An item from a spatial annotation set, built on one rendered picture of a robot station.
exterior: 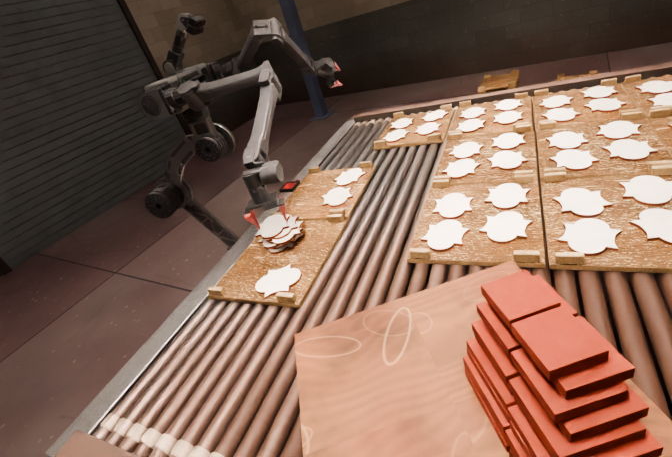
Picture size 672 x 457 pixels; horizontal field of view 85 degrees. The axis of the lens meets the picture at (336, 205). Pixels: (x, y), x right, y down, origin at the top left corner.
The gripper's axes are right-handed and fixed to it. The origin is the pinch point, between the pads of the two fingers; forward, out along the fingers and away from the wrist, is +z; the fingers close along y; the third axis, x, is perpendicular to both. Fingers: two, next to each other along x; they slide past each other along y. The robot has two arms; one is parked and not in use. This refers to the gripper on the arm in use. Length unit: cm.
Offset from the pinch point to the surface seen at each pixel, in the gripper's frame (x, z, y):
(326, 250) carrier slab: -11.3, 10.2, 15.5
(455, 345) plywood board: -67, 1, 38
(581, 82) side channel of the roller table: 59, 9, 152
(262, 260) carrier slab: -5.6, 10.0, -7.1
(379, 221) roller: -1.2, 12.1, 35.6
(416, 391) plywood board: -73, 1, 28
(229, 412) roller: -57, 13, -13
